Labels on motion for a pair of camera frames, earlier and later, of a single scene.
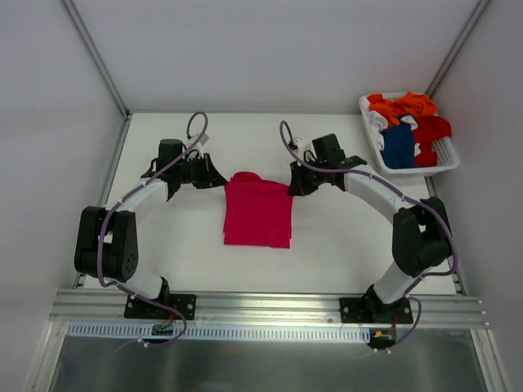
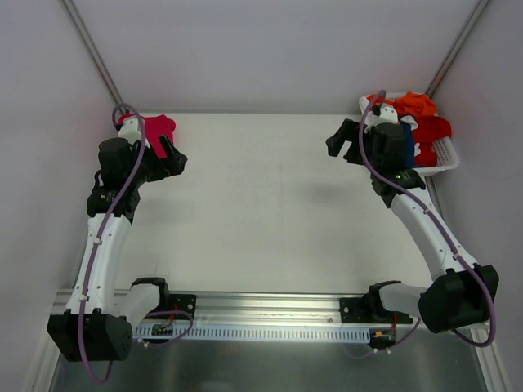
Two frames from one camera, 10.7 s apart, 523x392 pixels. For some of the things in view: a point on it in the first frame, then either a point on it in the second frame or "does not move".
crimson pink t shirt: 257,212 to 154,127
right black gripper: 307,176 to 359,144
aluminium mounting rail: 271,309 does not move
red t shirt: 428,129 does not move
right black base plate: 374,310 does not move
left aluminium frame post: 97,55 does not move
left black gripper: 206,170 to 159,159
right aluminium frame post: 456,47 does not move
